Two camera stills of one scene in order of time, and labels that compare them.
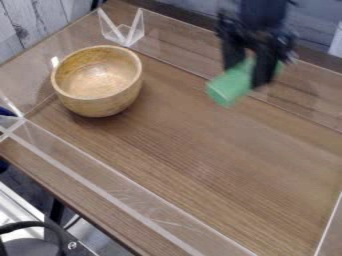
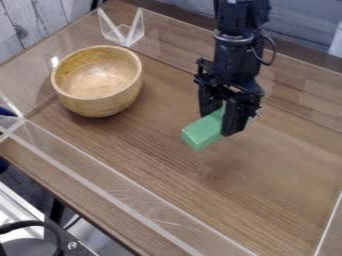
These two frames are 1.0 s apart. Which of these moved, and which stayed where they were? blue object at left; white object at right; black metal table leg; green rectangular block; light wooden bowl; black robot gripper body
Moved: black robot gripper body; green rectangular block
Stayed: blue object at left; light wooden bowl; black metal table leg; white object at right
